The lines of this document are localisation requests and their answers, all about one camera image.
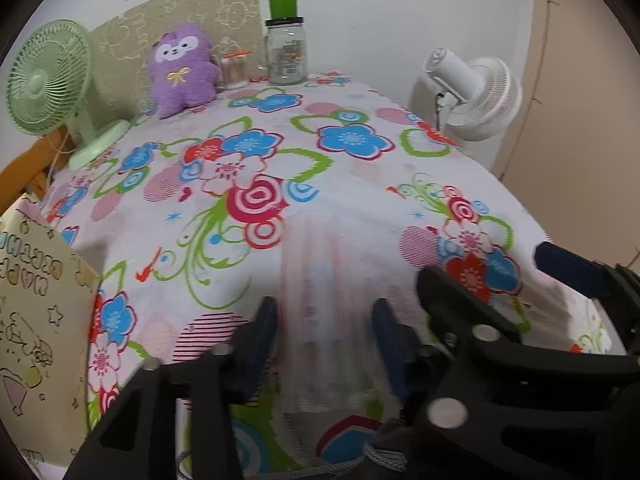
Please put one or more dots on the clear plastic package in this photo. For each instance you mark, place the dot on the clear plastic package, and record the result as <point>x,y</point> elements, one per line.
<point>330,310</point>

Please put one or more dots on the green desk fan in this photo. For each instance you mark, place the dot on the green desk fan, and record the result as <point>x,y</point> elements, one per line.
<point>47,77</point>

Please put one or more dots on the green plastic cup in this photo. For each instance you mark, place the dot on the green plastic cup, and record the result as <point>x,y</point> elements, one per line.
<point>283,7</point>

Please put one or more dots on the yellow printed storage box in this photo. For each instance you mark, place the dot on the yellow printed storage box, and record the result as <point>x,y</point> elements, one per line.
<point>40,335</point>

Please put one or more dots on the beige door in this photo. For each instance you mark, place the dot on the beige door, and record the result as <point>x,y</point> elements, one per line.
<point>590,110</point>

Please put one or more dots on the small cotton swab jar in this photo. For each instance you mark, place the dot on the small cotton swab jar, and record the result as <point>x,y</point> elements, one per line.
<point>235,72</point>

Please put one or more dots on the floral tablecloth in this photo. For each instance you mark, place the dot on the floral tablecloth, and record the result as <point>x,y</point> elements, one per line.
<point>350,185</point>

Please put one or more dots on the purple plush toy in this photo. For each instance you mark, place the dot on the purple plush toy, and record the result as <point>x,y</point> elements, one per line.
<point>182,77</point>

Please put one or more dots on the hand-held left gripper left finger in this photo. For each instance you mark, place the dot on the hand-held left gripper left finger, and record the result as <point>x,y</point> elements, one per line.
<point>260,340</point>

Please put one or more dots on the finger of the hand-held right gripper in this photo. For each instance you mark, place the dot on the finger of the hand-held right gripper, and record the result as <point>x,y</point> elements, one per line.
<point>465,310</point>
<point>570,267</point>

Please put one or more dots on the white standing fan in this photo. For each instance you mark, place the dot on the white standing fan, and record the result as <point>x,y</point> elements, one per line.
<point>480,95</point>

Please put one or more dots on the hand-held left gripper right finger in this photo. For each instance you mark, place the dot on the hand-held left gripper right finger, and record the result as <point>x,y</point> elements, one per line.
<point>395,350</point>

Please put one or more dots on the clear glass jar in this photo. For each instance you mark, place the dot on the clear glass jar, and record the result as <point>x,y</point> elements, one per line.
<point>286,57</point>

